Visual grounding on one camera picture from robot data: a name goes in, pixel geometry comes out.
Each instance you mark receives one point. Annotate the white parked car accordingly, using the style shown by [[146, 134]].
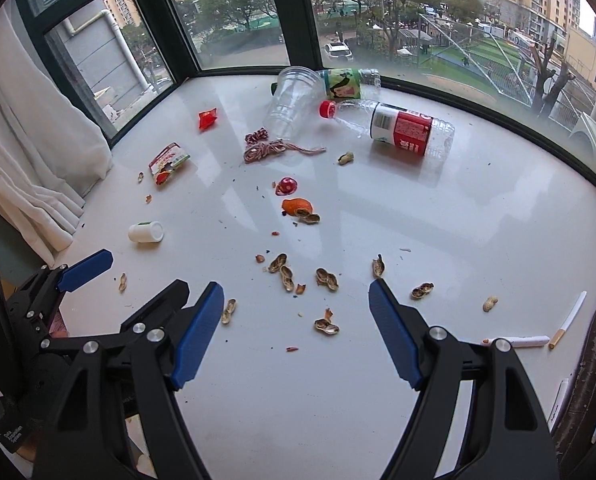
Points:
[[338, 51]]

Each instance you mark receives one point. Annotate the scattered peanut shells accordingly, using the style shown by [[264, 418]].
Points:
[[328, 279]]

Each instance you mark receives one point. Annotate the small red packet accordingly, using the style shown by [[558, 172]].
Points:
[[208, 120]]

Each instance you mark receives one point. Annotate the red round candy wrapper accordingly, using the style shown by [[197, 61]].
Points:
[[286, 186]]

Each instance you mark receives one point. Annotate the dark window frame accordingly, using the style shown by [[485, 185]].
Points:
[[293, 10]]

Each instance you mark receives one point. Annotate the dark speckled round object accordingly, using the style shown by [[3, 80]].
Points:
[[588, 385]]

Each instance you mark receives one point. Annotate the clear plastic cup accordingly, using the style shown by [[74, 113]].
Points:
[[290, 105]]

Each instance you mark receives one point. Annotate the white curtain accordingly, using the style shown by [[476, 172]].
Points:
[[27, 135]]

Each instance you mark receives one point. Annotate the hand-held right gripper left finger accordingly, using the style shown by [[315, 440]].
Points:
[[197, 335]]

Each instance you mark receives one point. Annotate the flat white stick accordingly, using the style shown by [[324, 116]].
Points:
[[560, 400]]

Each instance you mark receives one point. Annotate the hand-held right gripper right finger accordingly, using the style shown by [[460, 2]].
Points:
[[395, 335]]

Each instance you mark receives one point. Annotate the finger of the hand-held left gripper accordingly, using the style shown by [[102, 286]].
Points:
[[162, 300], [85, 270]]

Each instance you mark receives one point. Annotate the red label plastic bottle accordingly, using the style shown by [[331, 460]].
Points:
[[408, 130]]

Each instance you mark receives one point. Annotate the green label plastic bottle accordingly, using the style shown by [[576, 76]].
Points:
[[345, 84]]

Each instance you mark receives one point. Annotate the red and white snack wrapper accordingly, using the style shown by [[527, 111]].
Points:
[[168, 162]]

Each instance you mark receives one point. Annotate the orange peel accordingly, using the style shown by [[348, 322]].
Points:
[[297, 206]]

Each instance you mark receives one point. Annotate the white cigarette tan filter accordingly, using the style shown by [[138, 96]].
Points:
[[573, 317]]

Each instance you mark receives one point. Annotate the small white bottle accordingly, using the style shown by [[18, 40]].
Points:
[[146, 232]]

